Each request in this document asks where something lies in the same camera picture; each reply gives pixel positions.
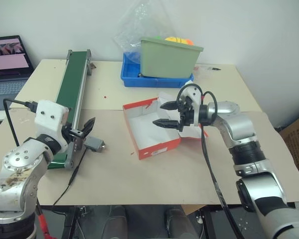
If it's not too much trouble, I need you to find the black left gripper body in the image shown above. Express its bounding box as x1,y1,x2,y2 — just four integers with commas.
63,126,87,152

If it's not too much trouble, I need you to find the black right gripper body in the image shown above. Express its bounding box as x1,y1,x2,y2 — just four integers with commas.
178,95,195,132

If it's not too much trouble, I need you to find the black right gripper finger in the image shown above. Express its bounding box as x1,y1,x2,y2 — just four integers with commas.
151,119,181,130
159,100,181,112

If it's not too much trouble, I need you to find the red white cardboard box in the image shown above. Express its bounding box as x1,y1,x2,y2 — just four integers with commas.
122,91,210,161

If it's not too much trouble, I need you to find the green conveyor belt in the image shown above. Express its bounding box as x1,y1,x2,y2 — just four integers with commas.
47,49,107,171

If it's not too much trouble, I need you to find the blue plastic tray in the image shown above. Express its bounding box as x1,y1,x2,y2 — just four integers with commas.
121,52,195,89

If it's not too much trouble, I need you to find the green plastic bin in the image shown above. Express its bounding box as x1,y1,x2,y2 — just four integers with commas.
139,36,204,79

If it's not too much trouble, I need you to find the yellow toy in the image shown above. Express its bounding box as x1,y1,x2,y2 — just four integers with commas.
164,36,188,44

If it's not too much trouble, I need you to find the clear plastic bag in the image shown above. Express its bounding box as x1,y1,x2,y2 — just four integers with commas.
113,0,177,66

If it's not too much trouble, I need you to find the dark rounded shape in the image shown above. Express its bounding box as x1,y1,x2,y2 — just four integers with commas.
163,208,198,239
103,205,129,239

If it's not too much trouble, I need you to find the open laptop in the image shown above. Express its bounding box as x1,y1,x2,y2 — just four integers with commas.
0,35,36,112

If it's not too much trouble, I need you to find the brown cardboard carton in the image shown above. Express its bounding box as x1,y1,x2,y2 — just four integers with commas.
279,113,299,185

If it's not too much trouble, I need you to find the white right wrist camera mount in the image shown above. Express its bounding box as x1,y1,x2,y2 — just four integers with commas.
180,84,204,127

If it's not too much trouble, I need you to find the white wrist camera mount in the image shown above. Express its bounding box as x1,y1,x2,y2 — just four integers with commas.
34,100,70,153
180,84,204,127

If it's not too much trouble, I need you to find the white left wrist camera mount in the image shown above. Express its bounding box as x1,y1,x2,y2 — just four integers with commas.
34,100,70,153

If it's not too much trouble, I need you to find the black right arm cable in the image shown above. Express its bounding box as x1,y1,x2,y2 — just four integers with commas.
176,84,244,239

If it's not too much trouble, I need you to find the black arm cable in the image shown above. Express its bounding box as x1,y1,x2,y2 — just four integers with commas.
2,99,38,147
176,84,244,239

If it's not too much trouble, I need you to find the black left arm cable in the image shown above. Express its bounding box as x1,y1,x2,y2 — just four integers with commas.
2,99,38,147

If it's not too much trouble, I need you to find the black table frame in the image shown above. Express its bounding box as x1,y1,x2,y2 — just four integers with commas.
39,205,299,239

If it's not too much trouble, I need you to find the black cable with red tape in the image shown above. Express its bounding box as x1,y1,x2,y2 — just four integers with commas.
34,196,53,239

